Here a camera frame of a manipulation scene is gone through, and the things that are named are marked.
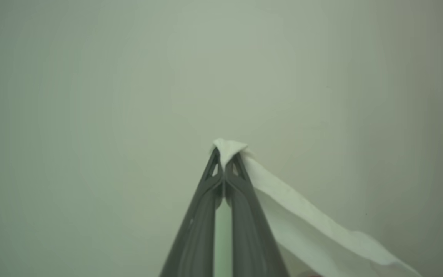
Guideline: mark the red and white jersey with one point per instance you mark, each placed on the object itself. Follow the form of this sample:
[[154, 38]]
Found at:
[[302, 215]]

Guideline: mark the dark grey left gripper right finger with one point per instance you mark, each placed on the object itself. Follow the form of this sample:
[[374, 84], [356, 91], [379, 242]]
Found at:
[[252, 238]]

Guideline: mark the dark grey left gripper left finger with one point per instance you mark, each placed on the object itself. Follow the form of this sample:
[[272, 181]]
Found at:
[[194, 238]]

